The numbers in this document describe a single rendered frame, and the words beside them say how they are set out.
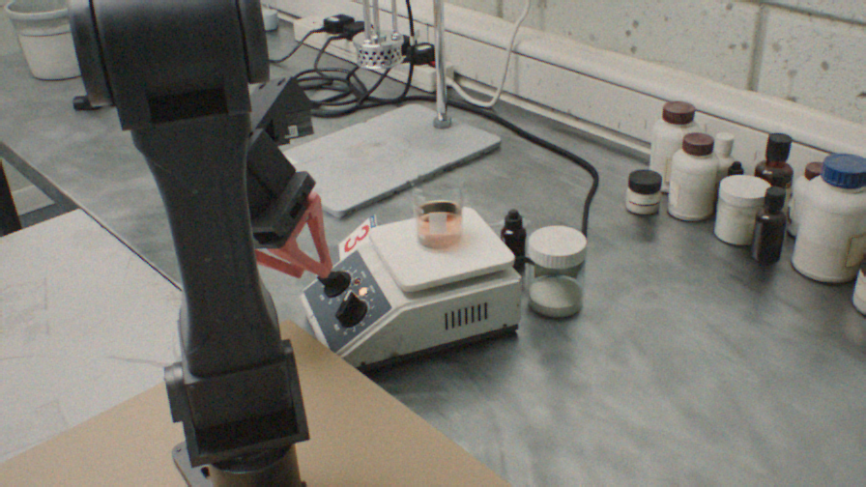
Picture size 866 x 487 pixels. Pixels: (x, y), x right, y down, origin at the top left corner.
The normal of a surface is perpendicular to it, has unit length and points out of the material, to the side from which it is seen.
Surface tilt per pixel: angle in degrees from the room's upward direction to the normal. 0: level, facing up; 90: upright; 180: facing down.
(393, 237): 0
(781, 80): 90
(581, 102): 90
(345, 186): 0
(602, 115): 90
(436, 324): 90
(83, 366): 0
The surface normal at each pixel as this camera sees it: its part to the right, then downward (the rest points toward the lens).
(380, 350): 0.37, 0.47
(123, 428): -0.04, -0.86
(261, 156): 0.79, -0.04
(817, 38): -0.74, 0.37
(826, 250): -0.47, 0.47
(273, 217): -0.48, -0.65
